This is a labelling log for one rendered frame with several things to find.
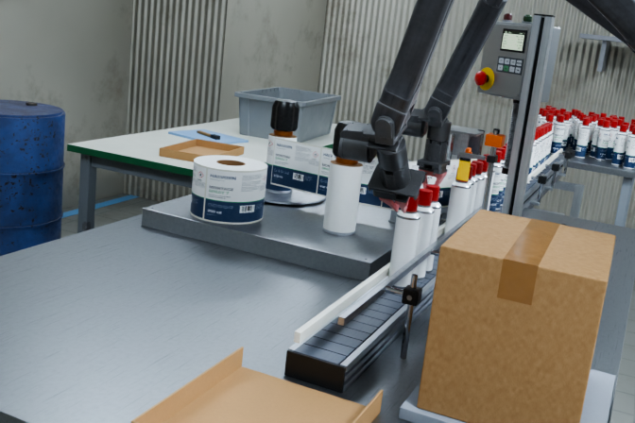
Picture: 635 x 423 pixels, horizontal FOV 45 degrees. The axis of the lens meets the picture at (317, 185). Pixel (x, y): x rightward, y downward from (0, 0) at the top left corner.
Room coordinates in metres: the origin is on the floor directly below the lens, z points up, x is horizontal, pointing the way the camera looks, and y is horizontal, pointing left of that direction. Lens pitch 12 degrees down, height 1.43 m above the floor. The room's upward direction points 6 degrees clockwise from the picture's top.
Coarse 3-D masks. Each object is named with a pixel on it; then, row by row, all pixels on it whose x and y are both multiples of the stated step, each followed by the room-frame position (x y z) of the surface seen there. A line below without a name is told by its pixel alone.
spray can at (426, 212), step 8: (424, 192) 1.65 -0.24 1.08; (432, 192) 1.66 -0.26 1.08; (424, 200) 1.65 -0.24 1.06; (424, 208) 1.65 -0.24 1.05; (432, 208) 1.66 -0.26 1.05; (424, 216) 1.64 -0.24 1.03; (432, 216) 1.65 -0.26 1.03; (424, 224) 1.64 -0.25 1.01; (432, 224) 1.66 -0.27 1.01; (424, 232) 1.64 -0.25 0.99; (424, 240) 1.64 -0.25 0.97; (416, 248) 1.64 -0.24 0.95; (424, 248) 1.64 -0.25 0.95; (424, 264) 1.65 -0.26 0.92; (416, 272) 1.64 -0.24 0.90; (424, 272) 1.65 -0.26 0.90
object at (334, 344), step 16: (432, 272) 1.71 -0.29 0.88; (384, 304) 1.46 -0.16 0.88; (400, 304) 1.47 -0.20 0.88; (336, 320) 1.35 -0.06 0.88; (352, 320) 1.36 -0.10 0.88; (368, 320) 1.37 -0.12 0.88; (384, 320) 1.38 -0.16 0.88; (320, 336) 1.27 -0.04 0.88; (336, 336) 1.28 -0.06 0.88; (352, 336) 1.29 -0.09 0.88; (368, 336) 1.29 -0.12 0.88; (304, 352) 1.20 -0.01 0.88; (320, 352) 1.20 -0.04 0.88; (336, 352) 1.21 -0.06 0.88
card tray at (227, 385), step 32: (192, 384) 1.07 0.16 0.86; (224, 384) 1.14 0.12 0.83; (256, 384) 1.15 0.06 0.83; (288, 384) 1.17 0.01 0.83; (160, 416) 1.00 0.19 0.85; (192, 416) 1.03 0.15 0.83; (224, 416) 1.04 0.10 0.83; (256, 416) 1.05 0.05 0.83; (288, 416) 1.06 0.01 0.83; (320, 416) 1.07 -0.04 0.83; (352, 416) 1.08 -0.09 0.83
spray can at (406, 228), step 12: (408, 204) 1.58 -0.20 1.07; (396, 216) 1.60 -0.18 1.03; (408, 216) 1.57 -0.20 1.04; (396, 228) 1.58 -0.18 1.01; (408, 228) 1.57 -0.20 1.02; (396, 240) 1.58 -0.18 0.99; (408, 240) 1.57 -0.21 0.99; (396, 252) 1.58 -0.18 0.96; (408, 252) 1.57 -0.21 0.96; (396, 264) 1.57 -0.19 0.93; (408, 276) 1.57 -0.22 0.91
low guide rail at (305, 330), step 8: (440, 232) 1.99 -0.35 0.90; (376, 272) 1.56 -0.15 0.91; (384, 272) 1.58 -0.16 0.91; (368, 280) 1.50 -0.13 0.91; (376, 280) 1.53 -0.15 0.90; (360, 288) 1.45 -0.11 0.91; (368, 288) 1.49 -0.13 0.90; (344, 296) 1.39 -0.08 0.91; (352, 296) 1.41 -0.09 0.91; (336, 304) 1.34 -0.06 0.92; (344, 304) 1.37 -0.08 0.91; (328, 312) 1.30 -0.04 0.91; (336, 312) 1.34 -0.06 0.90; (312, 320) 1.25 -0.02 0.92; (320, 320) 1.27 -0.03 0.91; (328, 320) 1.30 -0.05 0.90; (304, 328) 1.22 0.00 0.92; (312, 328) 1.24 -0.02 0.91; (296, 336) 1.20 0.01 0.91; (304, 336) 1.21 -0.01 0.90
